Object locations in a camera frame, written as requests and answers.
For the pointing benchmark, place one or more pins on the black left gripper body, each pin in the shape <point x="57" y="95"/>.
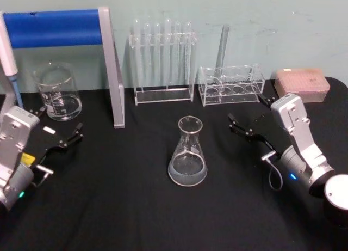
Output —
<point x="44" y="142"/>

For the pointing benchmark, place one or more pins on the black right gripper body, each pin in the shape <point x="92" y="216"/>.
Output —
<point x="272" y="138"/>

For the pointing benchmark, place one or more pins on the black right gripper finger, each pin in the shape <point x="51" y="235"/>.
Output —
<point x="267" y="100"/>
<point x="240" y="128"/>

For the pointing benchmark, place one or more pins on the glass beaker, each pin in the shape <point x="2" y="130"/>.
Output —
<point x="61" y="104"/>

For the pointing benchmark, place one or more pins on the clear acrylic test tube rack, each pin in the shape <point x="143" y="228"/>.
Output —
<point x="231" y="90"/>

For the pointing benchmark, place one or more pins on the pink pipette tip box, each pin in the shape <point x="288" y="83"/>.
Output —
<point x="301" y="85"/>

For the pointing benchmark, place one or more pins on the grey metal pipette stand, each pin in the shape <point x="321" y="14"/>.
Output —
<point x="117" y="98"/>

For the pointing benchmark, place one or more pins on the white and blue micropipette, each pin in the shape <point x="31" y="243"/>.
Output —
<point x="8" y="57"/>

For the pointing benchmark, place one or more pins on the glass conical flask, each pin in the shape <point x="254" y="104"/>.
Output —
<point x="187" y="164"/>

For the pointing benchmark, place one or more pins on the glass test tube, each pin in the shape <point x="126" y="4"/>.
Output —
<point x="222" y="49"/>

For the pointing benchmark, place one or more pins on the clear acrylic pipette rack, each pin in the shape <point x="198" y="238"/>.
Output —
<point x="163" y="94"/>

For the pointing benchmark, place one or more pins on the blue foam bar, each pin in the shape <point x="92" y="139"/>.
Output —
<point x="54" y="27"/>

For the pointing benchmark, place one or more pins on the black table cloth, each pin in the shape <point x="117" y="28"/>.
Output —
<point x="130" y="213"/>

